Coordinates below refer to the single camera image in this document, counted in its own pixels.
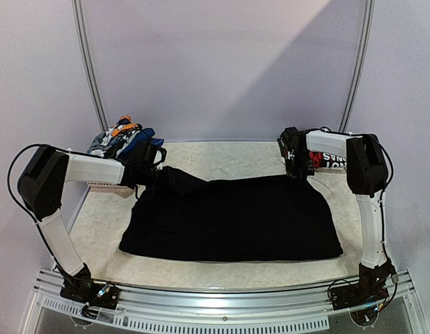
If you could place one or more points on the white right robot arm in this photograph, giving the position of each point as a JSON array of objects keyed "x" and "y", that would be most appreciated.
[{"x": 369, "y": 172}]

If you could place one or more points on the black t-shirt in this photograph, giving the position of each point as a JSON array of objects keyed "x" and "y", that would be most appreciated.
[{"x": 259, "y": 219}]

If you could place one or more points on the left aluminium frame post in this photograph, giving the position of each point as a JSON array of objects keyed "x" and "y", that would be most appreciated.
[{"x": 80, "y": 24}]

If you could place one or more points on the blue plaid garment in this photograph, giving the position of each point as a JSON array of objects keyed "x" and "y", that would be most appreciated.
[{"x": 148, "y": 135}]

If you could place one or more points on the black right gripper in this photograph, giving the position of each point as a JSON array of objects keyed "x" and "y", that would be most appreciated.
[{"x": 291, "y": 170}]

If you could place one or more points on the right aluminium frame post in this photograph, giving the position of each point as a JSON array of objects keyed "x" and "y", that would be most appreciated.
[{"x": 363, "y": 41}]

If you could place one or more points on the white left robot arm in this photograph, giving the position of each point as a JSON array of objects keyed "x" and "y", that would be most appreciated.
[{"x": 40, "y": 189}]

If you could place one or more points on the aluminium frame post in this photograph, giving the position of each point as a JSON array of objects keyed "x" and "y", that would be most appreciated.
[
  {"x": 80, "y": 24},
  {"x": 363, "y": 41}
]

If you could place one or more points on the red black plaid shirt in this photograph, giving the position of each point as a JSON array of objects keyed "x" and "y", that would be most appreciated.
[{"x": 325, "y": 161}]

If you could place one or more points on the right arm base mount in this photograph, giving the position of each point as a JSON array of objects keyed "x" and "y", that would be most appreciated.
[{"x": 342, "y": 295}]

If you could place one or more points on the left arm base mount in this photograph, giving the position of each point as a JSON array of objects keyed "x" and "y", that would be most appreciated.
[{"x": 87, "y": 291}]

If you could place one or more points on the aluminium front rail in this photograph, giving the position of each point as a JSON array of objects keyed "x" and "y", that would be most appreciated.
[{"x": 302, "y": 309}]

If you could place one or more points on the camouflage orange garment pile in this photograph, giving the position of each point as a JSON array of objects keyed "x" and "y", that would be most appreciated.
[{"x": 108, "y": 143}]

